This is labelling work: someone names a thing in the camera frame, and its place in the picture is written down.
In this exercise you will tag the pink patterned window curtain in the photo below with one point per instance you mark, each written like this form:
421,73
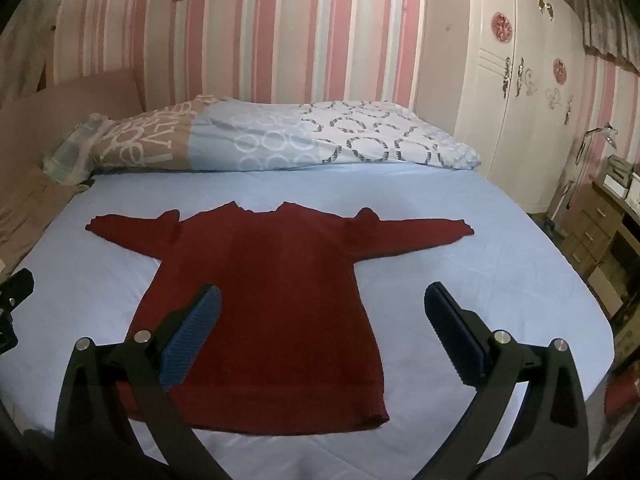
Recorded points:
607,25

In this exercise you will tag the blue and beige patterned duvet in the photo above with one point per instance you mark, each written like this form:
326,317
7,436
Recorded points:
240,135

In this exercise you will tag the pink padded headboard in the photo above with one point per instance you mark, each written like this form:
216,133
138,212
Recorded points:
75,97

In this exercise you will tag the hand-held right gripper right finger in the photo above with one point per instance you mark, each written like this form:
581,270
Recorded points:
452,330

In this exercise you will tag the white storage boxes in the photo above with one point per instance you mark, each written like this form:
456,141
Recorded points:
622,177

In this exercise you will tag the white wardrobe with floral decals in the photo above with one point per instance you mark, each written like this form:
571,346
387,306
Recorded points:
505,110

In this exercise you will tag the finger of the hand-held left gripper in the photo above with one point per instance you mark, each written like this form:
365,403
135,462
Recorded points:
17,285
6,332

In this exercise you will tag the dark red knit sweater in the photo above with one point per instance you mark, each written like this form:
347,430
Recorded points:
280,285

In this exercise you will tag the desk lamp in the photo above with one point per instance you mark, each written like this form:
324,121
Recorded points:
597,132

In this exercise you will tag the bed with light blue sheet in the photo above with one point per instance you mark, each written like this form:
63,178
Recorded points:
450,270

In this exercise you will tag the pale patterned hanging cloth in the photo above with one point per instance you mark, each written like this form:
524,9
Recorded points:
27,35

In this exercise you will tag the wooden desk with drawers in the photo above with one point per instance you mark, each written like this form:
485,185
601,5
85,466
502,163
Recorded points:
592,230

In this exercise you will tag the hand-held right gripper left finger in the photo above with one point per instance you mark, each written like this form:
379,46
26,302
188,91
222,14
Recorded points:
197,327

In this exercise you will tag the beige blanket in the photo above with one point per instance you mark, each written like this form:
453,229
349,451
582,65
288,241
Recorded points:
30,210

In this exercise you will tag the red cushion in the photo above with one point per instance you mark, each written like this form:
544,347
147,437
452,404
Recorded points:
622,397

